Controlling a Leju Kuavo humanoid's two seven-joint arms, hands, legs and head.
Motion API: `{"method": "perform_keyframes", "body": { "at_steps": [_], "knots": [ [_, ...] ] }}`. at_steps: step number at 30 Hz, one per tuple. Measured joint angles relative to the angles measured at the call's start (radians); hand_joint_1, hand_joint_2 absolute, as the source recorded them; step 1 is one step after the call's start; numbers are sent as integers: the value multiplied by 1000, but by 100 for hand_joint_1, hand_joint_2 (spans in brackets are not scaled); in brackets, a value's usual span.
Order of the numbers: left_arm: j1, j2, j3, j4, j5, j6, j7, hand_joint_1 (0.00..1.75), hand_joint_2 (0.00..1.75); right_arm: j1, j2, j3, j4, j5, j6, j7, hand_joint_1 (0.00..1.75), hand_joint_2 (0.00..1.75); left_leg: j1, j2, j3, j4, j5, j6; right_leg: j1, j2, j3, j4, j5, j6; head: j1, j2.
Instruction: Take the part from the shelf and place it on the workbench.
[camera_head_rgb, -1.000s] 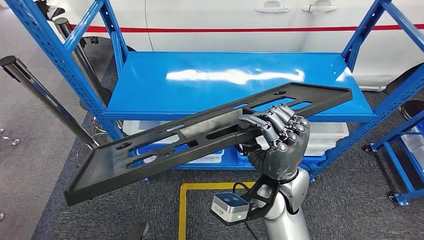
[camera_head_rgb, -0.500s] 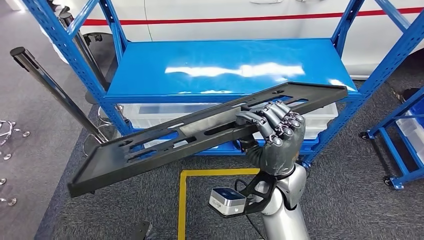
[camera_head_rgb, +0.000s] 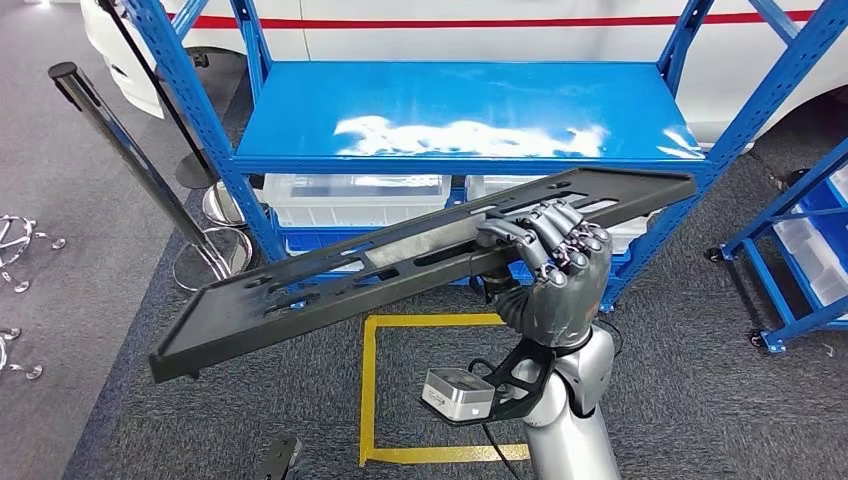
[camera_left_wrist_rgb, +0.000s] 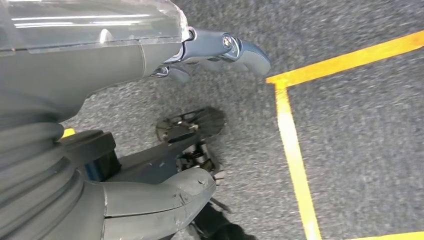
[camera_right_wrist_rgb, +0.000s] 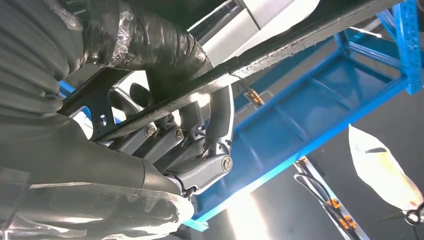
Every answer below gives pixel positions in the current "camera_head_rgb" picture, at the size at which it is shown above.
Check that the black camera bracket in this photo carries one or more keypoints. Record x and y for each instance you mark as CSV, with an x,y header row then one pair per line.
x,y
513,371

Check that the blue metal shelf rack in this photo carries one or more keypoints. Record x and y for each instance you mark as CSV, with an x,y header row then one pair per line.
x,y
464,99

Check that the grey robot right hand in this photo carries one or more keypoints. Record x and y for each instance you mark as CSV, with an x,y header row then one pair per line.
x,y
570,305

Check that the chrome stanchion post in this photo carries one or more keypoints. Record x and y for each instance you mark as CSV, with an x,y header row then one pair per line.
x,y
212,257
222,208

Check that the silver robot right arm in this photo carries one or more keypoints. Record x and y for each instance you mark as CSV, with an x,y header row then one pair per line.
x,y
570,430

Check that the blue wheeled shelf cart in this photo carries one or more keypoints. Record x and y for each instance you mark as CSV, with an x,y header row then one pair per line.
x,y
795,326

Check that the white car red stripe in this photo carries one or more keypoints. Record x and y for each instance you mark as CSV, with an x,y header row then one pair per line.
x,y
464,43

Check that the long black plastic part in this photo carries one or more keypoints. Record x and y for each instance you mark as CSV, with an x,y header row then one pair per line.
x,y
225,324

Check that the black stanchion post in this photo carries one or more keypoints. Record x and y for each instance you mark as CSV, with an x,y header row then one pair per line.
x,y
195,173

